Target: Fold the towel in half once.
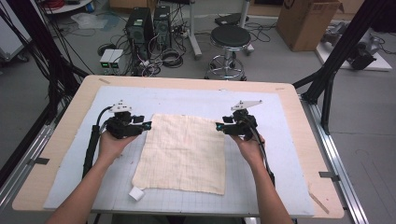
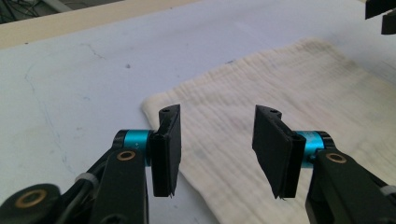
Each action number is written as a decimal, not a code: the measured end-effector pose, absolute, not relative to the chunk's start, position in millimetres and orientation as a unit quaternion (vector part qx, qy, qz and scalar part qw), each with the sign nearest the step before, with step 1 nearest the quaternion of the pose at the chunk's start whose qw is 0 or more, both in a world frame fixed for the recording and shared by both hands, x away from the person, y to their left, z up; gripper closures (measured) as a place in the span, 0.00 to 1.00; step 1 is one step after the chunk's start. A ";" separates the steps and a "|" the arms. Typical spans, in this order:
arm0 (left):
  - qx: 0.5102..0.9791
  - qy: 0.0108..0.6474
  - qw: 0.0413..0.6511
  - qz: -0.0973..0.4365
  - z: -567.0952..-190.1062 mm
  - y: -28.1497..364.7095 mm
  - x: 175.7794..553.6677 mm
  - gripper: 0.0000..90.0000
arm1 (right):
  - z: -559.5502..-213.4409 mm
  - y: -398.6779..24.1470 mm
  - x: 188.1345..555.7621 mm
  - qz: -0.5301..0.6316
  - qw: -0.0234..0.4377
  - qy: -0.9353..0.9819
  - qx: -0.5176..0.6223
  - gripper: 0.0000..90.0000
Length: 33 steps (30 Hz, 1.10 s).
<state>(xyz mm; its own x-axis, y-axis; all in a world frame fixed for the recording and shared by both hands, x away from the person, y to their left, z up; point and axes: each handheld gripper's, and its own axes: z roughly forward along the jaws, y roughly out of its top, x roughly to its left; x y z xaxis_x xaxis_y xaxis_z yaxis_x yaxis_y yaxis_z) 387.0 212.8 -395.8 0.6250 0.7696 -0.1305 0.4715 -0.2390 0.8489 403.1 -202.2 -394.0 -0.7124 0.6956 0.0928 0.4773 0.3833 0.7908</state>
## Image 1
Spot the person's left hand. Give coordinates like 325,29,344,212
97,129,142,164

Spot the large black computer tower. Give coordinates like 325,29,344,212
124,7,155,62

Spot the tangle of floor cables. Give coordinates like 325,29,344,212
96,18,200,77

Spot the grey metal clip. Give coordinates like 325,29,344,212
26,157,50,166
318,171,341,183

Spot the clear plastic bag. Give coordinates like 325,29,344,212
70,11,109,31

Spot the wooden table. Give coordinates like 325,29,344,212
11,74,346,220

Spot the cardboard box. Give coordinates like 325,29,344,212
276,0,344,53

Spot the grey metal table leg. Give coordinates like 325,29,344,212
238,0,255,56
186,0,204,61

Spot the white power supply unit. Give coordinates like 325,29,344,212
99,48,116,72
108,49,125,71

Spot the black metal frame post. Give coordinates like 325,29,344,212
291,0,392,136

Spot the black metal frame with cables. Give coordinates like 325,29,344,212
0,0,91,126

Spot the aluminium rail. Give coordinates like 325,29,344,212
0,123,56,214
299,93,371,224

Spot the white panel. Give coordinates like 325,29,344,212
0,11,33,63

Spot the white foam mat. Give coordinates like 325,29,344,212
43,85,316,218

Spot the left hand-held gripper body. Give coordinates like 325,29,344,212
105,99,148,140

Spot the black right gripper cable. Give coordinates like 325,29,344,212
247,116,276,189

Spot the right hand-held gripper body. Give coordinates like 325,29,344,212
228,99,263,142

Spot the white platform board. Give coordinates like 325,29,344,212
315,29,393,73

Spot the person's right hand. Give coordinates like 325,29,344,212
229,133,266,171

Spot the black round stool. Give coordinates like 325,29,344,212
204,24,253,81

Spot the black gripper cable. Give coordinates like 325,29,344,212
247,116,276,189
81,105,114,180

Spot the cream cloth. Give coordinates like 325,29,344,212
128,112,227,203

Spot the flat black case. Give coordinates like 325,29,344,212
214,12,250,27

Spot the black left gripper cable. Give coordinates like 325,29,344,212
81,105,114,180

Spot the slim black computer tower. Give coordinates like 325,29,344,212
152,5,173,50

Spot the black and grey machine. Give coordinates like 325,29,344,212
321,21,387,71

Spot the white round table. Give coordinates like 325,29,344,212
42,0,95,15

